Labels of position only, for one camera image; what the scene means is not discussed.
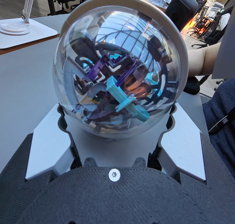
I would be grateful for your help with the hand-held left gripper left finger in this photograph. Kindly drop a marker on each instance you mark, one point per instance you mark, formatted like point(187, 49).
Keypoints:
point(49, 146)

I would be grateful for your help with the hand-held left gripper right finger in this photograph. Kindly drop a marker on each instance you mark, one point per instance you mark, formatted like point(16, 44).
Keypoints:
point(183, 148)

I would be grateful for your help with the clear plastic maze ball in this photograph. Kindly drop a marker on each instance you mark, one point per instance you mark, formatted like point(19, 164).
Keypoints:
point(117, 71)

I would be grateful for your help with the person's right forearm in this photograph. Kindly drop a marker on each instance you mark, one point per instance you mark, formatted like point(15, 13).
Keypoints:
point(202, 60)

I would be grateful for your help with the person's dark blue clothing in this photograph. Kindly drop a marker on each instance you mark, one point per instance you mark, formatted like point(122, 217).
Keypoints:
point(220, 102)

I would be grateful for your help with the black chair armrest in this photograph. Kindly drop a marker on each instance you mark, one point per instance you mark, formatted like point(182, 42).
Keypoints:
point(191, 86)

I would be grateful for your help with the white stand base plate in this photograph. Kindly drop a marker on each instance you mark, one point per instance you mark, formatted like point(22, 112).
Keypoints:
point(36, 32)

